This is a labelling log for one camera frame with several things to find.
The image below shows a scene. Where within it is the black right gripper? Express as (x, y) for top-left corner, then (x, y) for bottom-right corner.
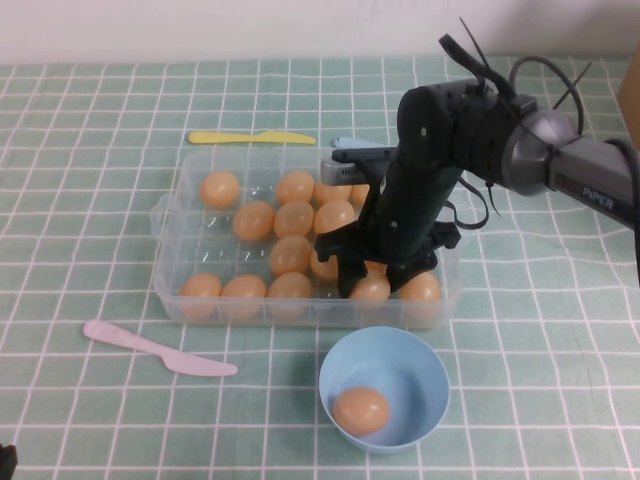
(314, 149), (464, 300)

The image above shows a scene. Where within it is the clear plastic egg box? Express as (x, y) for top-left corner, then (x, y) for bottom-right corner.
(149, 148), (464, 332)

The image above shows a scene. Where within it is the brown cardboard box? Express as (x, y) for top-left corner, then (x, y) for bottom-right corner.
(615, 49), (640, 151)

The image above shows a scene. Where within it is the blue plastic bowl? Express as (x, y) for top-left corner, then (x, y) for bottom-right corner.
(318, 325), (451, 455)

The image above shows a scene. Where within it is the black zip tie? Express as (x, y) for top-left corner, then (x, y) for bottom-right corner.
(458, 16), (497, 92)
(485, 180), (504, 220)
(551, 61), (595, 110)

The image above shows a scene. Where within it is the yellow plastic knife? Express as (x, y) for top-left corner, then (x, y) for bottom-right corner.
(188, 130), (317, 146)

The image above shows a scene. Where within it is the pink plastic knife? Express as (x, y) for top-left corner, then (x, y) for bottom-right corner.
(82, 320), (239, 378)

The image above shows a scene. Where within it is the green checked tablecloth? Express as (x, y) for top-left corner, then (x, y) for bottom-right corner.
(0, 53), (640, 480)

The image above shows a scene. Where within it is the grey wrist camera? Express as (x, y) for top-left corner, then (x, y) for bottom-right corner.
(319, 146), (397, 186)

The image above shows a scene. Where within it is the black wide strap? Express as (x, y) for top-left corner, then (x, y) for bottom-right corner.
(438, 33), (519, 104)

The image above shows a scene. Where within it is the black cable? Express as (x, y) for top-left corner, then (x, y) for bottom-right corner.
(507, 55), (587, 139)

